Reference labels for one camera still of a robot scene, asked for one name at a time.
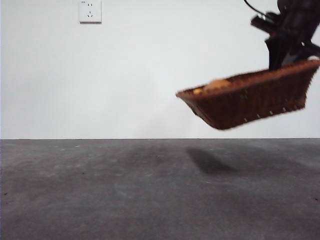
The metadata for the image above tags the brown wicker basket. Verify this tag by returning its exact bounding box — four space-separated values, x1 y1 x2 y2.
175 59 320 131

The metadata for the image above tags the brown potato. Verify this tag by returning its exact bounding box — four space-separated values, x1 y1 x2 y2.
204 78 231 91

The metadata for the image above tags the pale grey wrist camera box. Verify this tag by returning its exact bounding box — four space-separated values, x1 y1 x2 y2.
257 11 280 25

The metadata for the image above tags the thin black cable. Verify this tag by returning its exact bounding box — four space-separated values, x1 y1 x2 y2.
243 0 266 16

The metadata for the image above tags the white wall socket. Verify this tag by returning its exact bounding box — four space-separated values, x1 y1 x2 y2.
79 0 103 25

